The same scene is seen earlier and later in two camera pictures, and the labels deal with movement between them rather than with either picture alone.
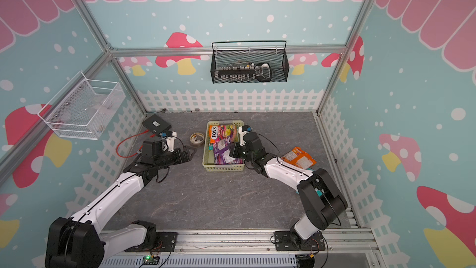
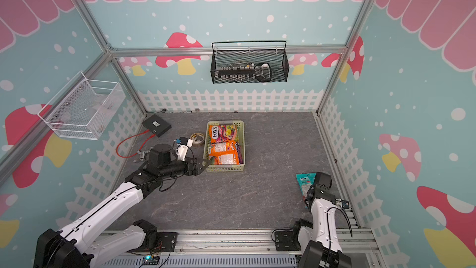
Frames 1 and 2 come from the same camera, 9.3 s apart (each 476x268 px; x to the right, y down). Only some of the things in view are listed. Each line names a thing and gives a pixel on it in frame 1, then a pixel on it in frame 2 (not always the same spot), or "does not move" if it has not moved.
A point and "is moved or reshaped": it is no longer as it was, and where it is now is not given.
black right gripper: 234,152 -> 313,189
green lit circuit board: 148,260 does not move
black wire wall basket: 228,66 does not move
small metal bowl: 196,138 does not move
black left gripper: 178,152 -> 196,170
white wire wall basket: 87,111 does not move
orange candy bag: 299,157 -> 224,153
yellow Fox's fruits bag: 217,132 does not move
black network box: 157,125 does not move
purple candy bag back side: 221,146 is moved or reshaped
